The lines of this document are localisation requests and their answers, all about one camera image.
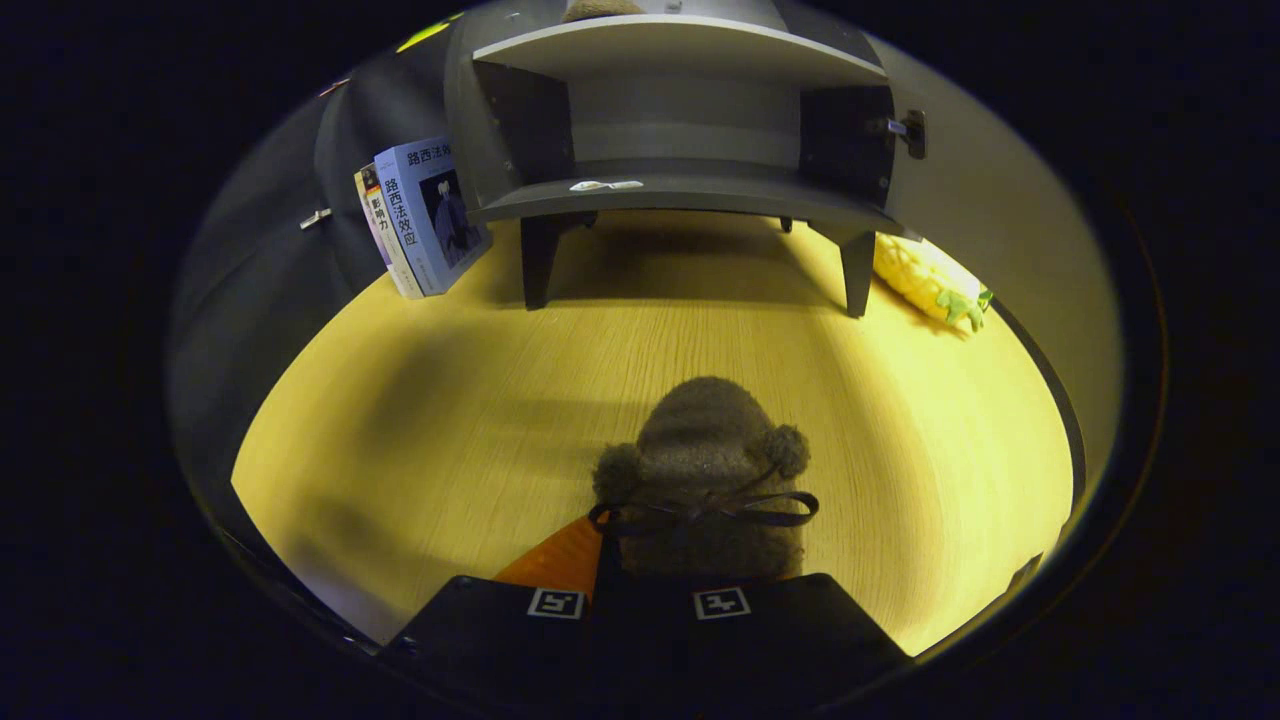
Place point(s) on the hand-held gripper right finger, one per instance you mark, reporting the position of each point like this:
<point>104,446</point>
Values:
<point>800,630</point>

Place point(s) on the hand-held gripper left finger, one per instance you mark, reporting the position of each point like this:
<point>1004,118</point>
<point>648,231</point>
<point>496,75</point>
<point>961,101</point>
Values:
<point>500,635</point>

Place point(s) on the grey shoe cabinet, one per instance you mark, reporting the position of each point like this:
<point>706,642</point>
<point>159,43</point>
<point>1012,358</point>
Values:
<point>680,190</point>

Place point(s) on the yellow plush toy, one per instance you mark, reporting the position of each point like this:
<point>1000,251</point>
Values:
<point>925,280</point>

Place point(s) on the blue book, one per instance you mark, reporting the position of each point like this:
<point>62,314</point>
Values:
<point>430,215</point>

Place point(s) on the black backdrop cloth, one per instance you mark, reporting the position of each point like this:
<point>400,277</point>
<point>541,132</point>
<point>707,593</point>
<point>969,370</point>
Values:
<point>260,250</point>

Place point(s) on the white clip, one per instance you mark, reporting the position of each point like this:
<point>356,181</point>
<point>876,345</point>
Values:
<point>316,218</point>

